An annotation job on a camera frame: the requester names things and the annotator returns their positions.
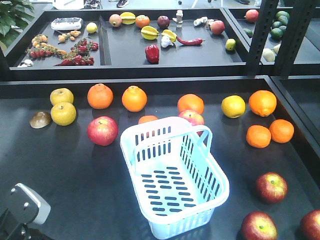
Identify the yellow round pear back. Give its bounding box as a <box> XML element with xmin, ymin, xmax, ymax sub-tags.
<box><xmin>49</xmin><ymin>88</ymin><xmax>74</xmax><ymax>106</ymax></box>

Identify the yellow round pear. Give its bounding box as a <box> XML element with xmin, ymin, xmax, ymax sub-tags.
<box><xmin>221</xmin><ymin>95</ymin><xmax>246</xmax><ymax>119</ymax></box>
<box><xmin>49</xmin><ymin>88</ymin><xmax>74</xmax><ymax>106</ymax></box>
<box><xmin>50</xmin><ymin>102</ymin><xmax>77</xmax><ymax>126</ymax></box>

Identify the white electronic scale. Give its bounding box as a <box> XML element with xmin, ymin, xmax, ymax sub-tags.
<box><xmin>51</xmin><ymin>17</ymin><xmax>83</xmax><ymax>31</ymax></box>

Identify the small orange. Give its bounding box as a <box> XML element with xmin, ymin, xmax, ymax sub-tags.
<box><xmin>268</xmin><ymin>119</ymin><xmax>295</xmax><ymax>144</ymax></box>
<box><xmin>246</xmin><ymin>125</ymin><xmax>271</xmax><ymax>149</ymax></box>
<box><xmin>138</xmin><ymin>115</ymin><xmax>159</xmax><ymax>124</ymax></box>

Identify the orange with nub middle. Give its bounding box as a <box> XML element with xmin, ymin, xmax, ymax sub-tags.
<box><xmin>121</xmin><ymin>85</ymin><xmax>148</xmax><ymax>113</ymax></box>

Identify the white garlic bulb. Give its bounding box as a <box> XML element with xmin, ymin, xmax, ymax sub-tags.
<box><xmin>160</xmin><ymin>35</ymin><xmax>174</xmax><ymax>48</ymax></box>

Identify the small orange front right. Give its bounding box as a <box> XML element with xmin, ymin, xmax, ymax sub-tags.
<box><xmin>268</xmin><ymin>119</ymin><xmax>295</xmax><ymax>144</ymax></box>

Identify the small yellow lemon back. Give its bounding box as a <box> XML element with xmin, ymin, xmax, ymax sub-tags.
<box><xmin>86</xmin><ymin>22</ymin><xmax>98</xmax><ymax>34</ymax></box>

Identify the red apple left tray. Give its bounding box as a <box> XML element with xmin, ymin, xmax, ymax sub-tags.
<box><xmin>87</xmin><ymin>116</ymin><xmax>119</xmax><ymax>146</ymax></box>

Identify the yellow round pear right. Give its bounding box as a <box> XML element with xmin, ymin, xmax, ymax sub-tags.
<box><xmin>221</xmin><ymin>95</ymin><xmax>246</xmax><ymax>119</ymax></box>

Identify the black wooden produce stand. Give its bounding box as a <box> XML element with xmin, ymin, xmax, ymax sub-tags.
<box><xmin>0</xmin><ymin>0</ymin><xmax>320</xmax><ymax>240</ymax></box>

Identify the yellow round pear front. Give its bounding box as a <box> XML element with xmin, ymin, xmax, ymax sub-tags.
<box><xmin>50</xmin><ymin>102</ymin><xmax>77</xmax><ymax>126</ymax></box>

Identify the red bell pepper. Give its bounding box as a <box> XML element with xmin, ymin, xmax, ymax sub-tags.
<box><xmin>144</xmin><ymin>44</ymin><xmax>160</xmax><ymax>64</ymax></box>

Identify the red apple tray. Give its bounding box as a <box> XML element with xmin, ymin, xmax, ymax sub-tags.
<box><xmin>178</xmin><ymin>109</ymin><xmax>205</xmax><ymax>126</ymax></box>
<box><xmin>87</xmin><ymin>116</ymin><xmax>119</xmax><ymax>146</ymax></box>

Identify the red apple front corner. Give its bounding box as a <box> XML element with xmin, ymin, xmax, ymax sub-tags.
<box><xmin>300</xmin><ymin>209</ymin><xmax>320</xmax><ymax>240</ymax></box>

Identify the brown mushroom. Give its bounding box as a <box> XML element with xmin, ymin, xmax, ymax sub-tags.
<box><xmin>29</xmin><ymin>111</ymin><xmax>52</xmax><ymax>129</ymax></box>

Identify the red chili pepper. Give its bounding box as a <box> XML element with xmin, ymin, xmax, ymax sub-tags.
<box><xmin>176</xmin><ymin>36</ymin><xmax>205</xmax><ymax>46</ymax></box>

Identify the red apple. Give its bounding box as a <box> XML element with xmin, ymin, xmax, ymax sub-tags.
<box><xmin>241</xmin><ymin>211</ymin><xmax>278</xmax><ymax>240</ymax></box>
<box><xmin>255</xmin><ymin>172</ymin><xmax>288</xmax><ymax>204</ymax></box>

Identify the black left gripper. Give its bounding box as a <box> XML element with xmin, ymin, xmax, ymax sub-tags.
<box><xmin>0</xmin><ymin>209</ymin><xmax>32</xmax><ymax>240</ymax></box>

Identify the green potted plant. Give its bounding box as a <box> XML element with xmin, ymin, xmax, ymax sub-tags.
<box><xmin>0</xmin><ymin>0</ymin><xmax>34</xmax><ymax>48</ymax></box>

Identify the large orange with nub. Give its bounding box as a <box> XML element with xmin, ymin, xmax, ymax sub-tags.
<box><xmin>248</xmin><ymin>90</ymin><xmax>277</xmax><ymax>117</ymax></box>

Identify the orange near yellow pears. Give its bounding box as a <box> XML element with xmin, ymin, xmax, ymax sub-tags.
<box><xmin>87</xmin><ymin>83</ymin><xmax>114</xmax><ymax>110</ymax></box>

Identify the small orange front left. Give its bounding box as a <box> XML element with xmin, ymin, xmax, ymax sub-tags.
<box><xmin>246</xmin><ymin>125</ymin><xmax>271</xmax><ymax>149</ymax></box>

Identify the light blue plastic basket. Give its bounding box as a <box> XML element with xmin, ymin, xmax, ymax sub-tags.
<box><xmin>120</xmin><ymin>116</ymin><xmax>230</xmax><ymax>240</ymax></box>

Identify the red apple middle tray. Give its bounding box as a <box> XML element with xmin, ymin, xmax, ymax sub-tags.
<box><xmin>178</xmin><ymin>109</ymin><xmax>205</xmax><ymax>126</ymax></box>

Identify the yellow starfruit large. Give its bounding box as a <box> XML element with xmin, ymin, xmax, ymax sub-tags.
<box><xmin>140</xmin><ymin>25</ymin><xmax>160</xmax><ymax>40</ymax></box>

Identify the orange behind red apple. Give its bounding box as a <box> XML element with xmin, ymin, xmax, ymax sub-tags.
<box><xmin>177</xmin><ymin>93</ymin><xmax>205</xmax><ymax>115</ymax></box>

